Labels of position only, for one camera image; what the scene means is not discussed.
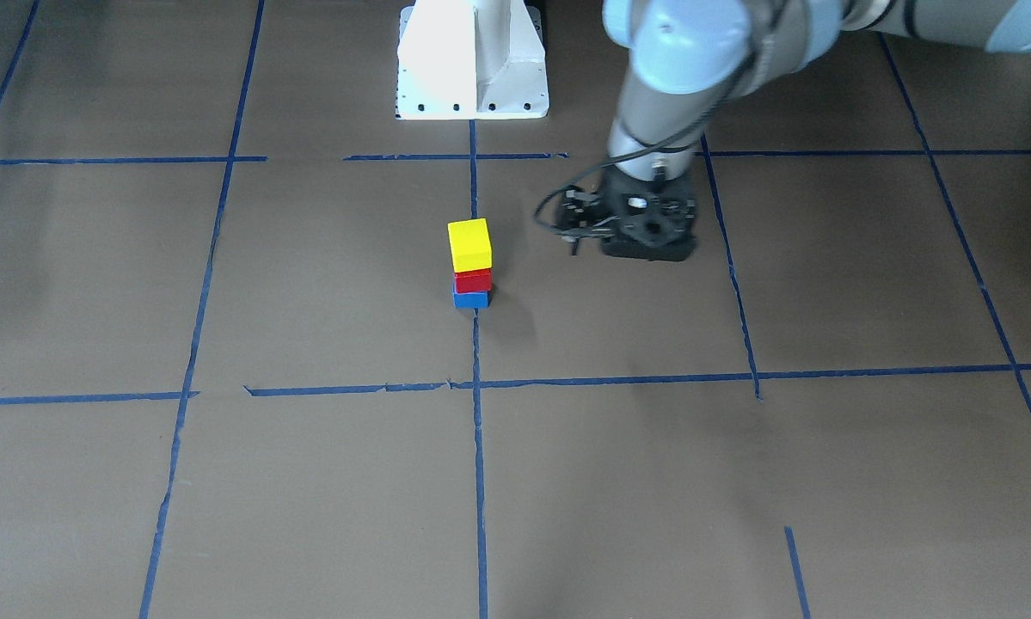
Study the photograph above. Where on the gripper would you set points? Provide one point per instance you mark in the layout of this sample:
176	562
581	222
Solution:
580	215

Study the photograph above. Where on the red block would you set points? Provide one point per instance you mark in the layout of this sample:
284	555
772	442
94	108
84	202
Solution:
473	281

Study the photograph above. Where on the yellow block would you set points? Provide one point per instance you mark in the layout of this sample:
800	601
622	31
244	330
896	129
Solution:
470	245

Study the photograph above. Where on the blue block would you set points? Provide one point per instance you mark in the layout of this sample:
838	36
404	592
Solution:
471	300

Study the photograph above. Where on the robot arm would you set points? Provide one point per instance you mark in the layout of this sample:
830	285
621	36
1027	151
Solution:
688	58

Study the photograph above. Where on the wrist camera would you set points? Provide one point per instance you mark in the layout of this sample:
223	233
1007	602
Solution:
577	209

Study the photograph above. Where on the white pole base bracket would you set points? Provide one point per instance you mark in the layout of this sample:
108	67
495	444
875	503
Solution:
520	92

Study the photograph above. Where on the white camera pole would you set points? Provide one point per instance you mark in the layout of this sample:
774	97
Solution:
468	41

